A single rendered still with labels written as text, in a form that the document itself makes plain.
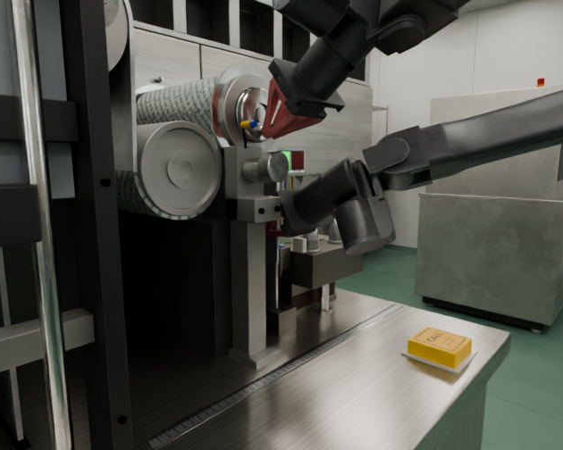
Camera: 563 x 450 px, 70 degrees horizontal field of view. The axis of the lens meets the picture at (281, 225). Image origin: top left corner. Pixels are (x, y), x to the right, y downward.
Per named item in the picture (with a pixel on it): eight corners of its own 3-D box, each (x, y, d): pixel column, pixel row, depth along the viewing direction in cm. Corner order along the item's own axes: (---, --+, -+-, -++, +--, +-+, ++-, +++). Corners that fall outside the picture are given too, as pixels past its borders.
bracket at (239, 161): (258, 372, 55) (256, 145, 50) (228, 357, 59) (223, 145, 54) (283, 359, 59) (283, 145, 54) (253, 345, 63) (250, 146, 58)
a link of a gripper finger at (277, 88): (298, 154, 59) (340, 109, 53) (263, 154, 54) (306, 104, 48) (276, 119, 61) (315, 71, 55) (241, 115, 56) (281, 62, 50)
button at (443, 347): (454, 370, 55) (456, 354, 55) (407, 354, 60) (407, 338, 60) (471, 353, 60) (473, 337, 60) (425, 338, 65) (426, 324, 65)
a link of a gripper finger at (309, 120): (292, 154, 58) (335, 108, 52) (257, 154, 53) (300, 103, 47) (271, 119, 60) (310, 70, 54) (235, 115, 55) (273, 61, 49)
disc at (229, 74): (209, 163, 54) (213, 49, 52) (206, 163, 54) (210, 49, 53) (283, 170, 65) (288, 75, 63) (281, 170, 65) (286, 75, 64)
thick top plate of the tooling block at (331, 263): (312, 289, 68) (313, 254, 67) (179, 253, 95) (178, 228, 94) (363, 270, 79) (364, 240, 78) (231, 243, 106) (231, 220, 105)
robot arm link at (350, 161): (371, 156, 57) (345, 147, 53) (386, 200, 54) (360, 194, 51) (335, 179, 61) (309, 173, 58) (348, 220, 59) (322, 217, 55)
